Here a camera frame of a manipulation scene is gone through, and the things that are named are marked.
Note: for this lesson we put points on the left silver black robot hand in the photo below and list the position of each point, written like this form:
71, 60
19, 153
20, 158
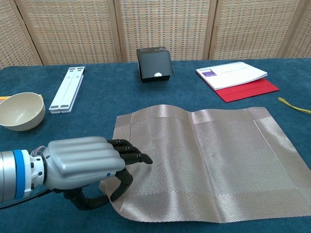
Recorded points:
82, 157

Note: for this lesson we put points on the beige bowl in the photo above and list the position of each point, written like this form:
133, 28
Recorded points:
19, 111

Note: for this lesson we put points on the beige woven placemat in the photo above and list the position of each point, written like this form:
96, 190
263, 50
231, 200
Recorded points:
218, 157

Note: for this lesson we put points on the blue table cover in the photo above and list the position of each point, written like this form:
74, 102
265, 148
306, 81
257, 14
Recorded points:
109, 97

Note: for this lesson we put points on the white folded laptop stand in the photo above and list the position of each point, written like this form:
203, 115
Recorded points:
65, 92

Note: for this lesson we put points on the black cardboard box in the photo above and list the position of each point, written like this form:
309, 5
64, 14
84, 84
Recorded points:
154, 63

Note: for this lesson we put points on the woven wooden folding screen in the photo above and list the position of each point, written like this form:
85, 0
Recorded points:
155, 24

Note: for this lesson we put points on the white spiral desk calendar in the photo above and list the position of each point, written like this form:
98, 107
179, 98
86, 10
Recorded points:
230, 75

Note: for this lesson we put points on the red folder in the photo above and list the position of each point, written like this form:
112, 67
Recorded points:
247, 92

